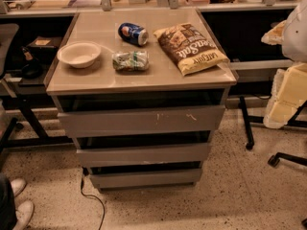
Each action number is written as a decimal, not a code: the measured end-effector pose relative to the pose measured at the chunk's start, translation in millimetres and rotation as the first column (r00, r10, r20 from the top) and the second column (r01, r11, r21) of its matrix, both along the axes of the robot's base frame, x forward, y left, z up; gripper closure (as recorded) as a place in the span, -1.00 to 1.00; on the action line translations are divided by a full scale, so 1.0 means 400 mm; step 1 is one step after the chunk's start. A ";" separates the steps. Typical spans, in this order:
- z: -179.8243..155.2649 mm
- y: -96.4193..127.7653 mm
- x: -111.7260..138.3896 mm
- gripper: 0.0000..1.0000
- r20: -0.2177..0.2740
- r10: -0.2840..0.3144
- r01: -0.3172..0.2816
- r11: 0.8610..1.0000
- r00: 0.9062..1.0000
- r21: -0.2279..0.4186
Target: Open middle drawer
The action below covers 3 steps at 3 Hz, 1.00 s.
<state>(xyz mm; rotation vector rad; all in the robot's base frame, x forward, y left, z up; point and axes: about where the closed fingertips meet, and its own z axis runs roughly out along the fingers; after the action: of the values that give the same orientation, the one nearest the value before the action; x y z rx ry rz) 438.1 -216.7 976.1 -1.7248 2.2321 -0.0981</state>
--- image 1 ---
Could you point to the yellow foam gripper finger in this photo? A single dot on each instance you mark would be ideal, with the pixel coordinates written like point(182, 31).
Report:
point(289, 93)

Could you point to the grey drawer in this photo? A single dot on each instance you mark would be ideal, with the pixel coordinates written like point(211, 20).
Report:
point(147, 155)
point(141, 121)
point(140, 179)

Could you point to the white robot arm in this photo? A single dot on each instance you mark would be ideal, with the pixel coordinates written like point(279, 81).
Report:
point(291, 34)

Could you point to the grey top drawer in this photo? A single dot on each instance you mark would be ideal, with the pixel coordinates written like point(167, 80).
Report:
point(141, 121)

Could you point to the grey drawer cabinet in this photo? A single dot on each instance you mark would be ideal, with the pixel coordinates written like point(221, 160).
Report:
point(101, 88)

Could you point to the grey bottom drawer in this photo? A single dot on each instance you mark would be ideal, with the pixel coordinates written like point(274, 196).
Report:
point(140, 179)

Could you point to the grey chair right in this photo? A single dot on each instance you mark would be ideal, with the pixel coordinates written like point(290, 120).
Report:
point(274, 159)

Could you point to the grey chair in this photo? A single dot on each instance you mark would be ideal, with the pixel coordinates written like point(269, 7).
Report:
point(274, 159)
point(7, 33)

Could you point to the brown yellow chip bag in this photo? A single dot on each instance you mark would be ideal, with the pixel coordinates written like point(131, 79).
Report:
point(188, 48)

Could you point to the blue soda can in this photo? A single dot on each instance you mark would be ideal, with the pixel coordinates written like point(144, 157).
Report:
point(133, 34)

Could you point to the crushed green white can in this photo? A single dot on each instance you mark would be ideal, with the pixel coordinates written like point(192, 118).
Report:
point(130, 61)

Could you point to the white bowl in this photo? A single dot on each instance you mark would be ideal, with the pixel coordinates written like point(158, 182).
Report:
point(81, 54)

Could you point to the black box under desk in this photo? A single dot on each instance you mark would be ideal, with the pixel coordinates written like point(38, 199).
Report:
point(45, 48)

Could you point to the black round object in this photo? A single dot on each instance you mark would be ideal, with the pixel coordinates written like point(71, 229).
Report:
point(33, 68)

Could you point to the grey chair left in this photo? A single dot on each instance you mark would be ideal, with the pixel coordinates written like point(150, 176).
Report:
point(7, 33)

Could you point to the white shoe upper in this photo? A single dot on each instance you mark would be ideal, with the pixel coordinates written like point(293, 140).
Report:
point(18, 185)

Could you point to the white shoe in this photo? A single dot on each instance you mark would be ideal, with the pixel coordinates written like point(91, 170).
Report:
point(18, 185)
point(24, 215)

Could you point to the white shoe lower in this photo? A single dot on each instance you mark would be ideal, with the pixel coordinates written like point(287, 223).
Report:
point(24, 215)

